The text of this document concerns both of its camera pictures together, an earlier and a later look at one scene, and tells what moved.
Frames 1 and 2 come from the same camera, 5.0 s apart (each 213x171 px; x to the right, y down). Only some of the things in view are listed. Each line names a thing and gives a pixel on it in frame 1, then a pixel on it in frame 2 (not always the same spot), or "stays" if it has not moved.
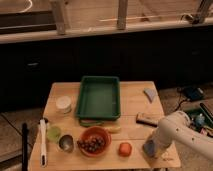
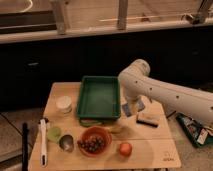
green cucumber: x=91 y=123 stays
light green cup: x=53 y=134 stays
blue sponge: x=149 y=148 → x=126 y=110
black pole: x=25 y=130 stays
